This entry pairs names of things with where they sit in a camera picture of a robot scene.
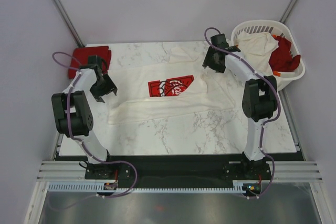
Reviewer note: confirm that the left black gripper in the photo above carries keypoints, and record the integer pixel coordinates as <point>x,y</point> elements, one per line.
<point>109,87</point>

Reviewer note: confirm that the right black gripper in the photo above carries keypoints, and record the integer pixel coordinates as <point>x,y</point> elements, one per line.
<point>207,62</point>

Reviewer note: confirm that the white t shirt red print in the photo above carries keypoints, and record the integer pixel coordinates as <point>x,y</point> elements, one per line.
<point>178,87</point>

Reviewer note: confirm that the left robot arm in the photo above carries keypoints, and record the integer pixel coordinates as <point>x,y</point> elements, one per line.
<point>72,110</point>

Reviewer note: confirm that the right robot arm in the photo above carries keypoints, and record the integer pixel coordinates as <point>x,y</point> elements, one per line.
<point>260,102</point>

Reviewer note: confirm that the folded red t shirt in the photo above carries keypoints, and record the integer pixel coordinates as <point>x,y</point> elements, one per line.
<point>82,55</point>

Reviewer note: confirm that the white t shirt in basket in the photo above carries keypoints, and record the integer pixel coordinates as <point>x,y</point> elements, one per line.
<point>257,49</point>

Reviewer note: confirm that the red t shirt in basket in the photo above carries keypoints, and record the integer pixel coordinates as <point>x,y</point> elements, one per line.
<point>290,63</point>

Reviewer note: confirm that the white laundry basket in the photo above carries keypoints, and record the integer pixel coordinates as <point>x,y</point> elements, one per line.
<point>278,29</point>

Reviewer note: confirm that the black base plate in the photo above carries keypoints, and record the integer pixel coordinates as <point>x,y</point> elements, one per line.
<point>178,171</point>

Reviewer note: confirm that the left aluminium frame post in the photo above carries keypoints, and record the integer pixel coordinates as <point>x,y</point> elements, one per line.
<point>69,24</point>

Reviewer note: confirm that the white slotted cable duct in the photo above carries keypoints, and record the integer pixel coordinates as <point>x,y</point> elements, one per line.
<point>101,187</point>

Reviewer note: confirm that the aluminium rail front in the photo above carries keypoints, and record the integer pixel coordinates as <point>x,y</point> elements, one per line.
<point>70,171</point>

